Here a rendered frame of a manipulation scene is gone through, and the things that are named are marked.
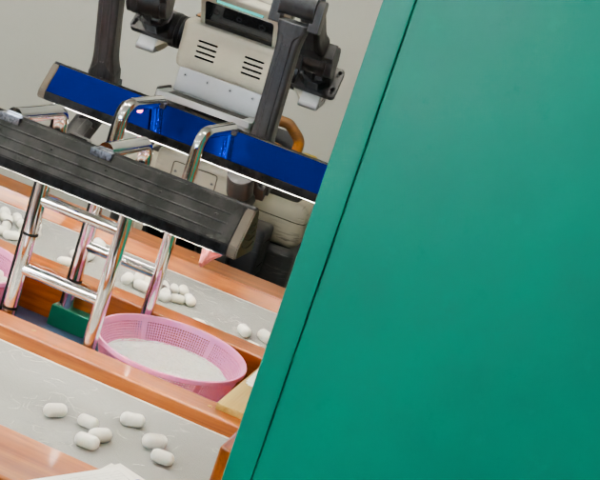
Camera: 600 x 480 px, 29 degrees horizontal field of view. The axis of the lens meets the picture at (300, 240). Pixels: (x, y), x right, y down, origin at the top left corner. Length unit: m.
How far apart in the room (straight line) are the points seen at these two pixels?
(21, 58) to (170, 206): 3.08
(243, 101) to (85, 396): 1.27
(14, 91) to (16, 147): 2.97
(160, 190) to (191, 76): 1.31
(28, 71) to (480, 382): 3.67
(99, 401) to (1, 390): 0.15
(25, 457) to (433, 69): 0.74
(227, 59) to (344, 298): 1.82
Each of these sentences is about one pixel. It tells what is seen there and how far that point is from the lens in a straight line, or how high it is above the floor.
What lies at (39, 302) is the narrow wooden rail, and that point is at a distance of 2.26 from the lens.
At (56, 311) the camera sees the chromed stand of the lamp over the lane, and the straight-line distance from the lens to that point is 2.21.
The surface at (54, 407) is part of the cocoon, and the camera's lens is 1.70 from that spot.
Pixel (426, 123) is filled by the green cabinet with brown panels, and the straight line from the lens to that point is 1.12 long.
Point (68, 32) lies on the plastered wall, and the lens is 4.60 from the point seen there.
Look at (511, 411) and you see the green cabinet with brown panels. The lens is 1.16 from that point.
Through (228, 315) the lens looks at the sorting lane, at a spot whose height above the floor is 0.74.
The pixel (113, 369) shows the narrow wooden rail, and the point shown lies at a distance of 1.87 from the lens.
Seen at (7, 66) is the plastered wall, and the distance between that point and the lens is 4.71.
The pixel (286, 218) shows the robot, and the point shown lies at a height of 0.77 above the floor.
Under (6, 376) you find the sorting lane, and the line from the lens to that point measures 1.80.
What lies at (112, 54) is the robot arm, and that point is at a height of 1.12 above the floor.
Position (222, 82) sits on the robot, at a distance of 2.92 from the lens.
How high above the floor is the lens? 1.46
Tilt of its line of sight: 13 degrees down
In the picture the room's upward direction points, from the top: 19 degrees clockwise
